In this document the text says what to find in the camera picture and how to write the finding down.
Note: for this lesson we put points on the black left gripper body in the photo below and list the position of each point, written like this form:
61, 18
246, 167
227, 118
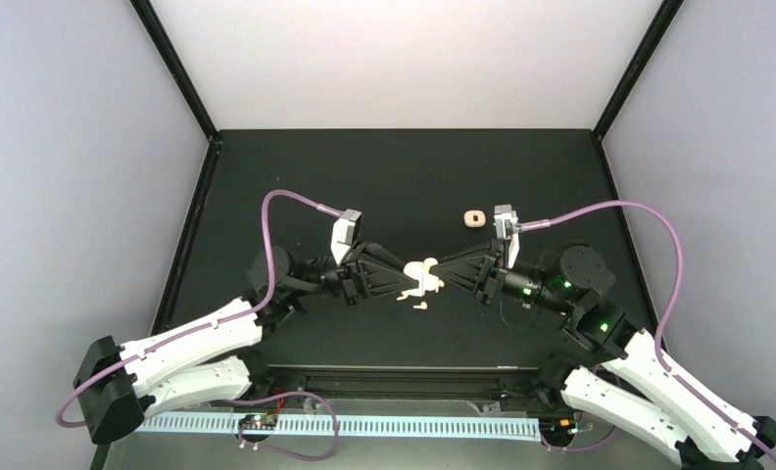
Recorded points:
348, 278

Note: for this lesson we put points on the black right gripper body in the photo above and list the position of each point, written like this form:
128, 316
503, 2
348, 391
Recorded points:
490, 272

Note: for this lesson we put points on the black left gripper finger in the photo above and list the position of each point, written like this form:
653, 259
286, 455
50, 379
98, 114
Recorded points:
375, 258
380, 284

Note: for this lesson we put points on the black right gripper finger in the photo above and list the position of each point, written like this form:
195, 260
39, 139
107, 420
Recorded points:
469, 282
469, 257

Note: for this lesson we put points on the beige earbud charging case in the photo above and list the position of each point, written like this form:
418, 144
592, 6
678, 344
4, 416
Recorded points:
420, 271

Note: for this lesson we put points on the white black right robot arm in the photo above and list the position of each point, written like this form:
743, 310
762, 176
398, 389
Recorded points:
617, 375

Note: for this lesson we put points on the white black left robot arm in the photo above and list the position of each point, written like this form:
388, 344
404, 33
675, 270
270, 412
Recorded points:
120, 386

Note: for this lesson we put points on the small beige square case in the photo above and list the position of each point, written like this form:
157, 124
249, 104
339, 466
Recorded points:
474, 219

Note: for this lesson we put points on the small green circuit board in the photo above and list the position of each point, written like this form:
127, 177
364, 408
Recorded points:
261, 422

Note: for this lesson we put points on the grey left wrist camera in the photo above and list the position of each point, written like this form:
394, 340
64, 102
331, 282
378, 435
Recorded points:
344, 235

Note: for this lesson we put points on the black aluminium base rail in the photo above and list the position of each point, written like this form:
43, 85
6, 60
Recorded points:
505, 385

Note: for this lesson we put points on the light blue slotted cable duct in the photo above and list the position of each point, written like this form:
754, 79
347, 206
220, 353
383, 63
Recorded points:
295, 425

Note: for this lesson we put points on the black left frame post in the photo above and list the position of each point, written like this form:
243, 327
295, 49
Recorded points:
149, 18

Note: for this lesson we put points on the black frame post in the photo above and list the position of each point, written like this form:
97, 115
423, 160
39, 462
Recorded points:
663, 18
149, 18

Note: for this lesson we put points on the black right frame post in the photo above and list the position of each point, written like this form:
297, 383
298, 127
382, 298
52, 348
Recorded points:
663, 18

